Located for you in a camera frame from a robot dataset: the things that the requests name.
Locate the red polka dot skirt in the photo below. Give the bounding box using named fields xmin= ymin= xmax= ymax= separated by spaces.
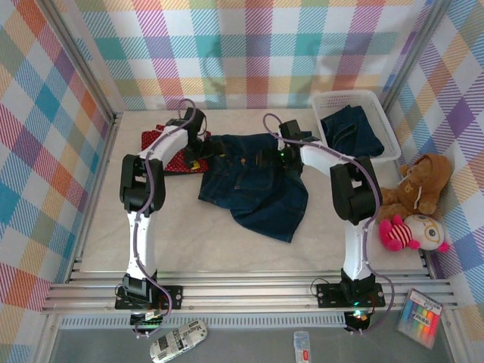
xmin=141 ymin=123 xmax=211 ymax=177

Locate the dark blue denim skirt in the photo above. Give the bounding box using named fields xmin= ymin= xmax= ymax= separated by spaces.
xmin=320 ymin=104 xmax=386 ymax=158
xmin=198 ymin=134 xmax=310 ymax=244

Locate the white plastic mesh basket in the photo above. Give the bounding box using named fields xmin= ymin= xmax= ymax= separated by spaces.
xmin=310 ymin=90 xmax=402 ymax=171

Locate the brown teddy bear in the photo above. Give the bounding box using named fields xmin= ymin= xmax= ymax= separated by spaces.
xmin=377 ymin=153 xmax=454 ymax=220

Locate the white pink plush doll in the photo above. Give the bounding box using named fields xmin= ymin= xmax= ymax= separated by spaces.
xmin=378 ymin=213 xmax=451 ymax=253

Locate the newspaper print pouch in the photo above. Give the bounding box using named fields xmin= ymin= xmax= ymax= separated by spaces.
xmin=150 ymin=318 xmax=209 ymax=363

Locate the small white red packet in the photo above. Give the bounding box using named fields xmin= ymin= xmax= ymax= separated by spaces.
xmin=293 ymin=330 xmax=312 ymax=363

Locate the colourful marker pack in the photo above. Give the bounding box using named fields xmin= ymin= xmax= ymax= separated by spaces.
xmin=396 ymin=289 xmax=444 ymax=347

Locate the aluminium side rail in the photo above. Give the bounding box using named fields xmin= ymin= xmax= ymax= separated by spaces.
xmin=66 ymin=111 xmax=124 ymax=283

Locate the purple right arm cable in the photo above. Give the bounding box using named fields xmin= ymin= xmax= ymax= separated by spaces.
xmin=262 ymin=112 xmax=396 ymax=336

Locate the aluminium frame rail bed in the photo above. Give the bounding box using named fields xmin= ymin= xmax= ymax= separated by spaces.
xmin=39 ymin=259 xmax=464 ymax=317

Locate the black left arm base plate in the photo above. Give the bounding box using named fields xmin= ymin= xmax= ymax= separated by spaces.
xmin=115 ymin=285 xmax=184 ymax=311

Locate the aluminium frame post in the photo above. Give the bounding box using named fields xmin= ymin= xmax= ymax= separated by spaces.
xmin=39 ymin=0 xmax=124 ymax=126
xmin=380 ymin=0 xmax=454 ymax=110

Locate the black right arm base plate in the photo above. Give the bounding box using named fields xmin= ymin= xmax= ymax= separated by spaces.
xmin=316 ymin=282 xmax=386 ymax=308

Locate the grey slotted cable duct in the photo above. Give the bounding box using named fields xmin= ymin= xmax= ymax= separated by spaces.
xmin=60 ymin=316 xmax=347 ymax=329

